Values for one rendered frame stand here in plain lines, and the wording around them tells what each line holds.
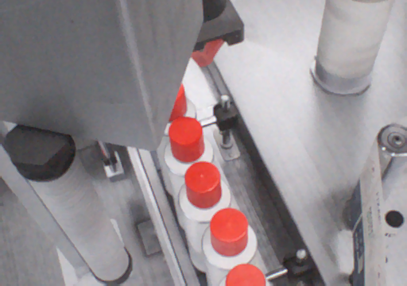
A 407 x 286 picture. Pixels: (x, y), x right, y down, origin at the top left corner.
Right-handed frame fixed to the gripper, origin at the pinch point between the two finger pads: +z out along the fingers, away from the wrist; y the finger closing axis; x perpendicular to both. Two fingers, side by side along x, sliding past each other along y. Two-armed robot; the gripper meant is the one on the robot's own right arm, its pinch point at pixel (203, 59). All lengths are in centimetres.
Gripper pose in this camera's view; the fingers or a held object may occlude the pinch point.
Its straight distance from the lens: 65.2
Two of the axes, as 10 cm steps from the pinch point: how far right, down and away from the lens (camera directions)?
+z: 0.6, 5.4, 8.4
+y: -3.4, -7.8, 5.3
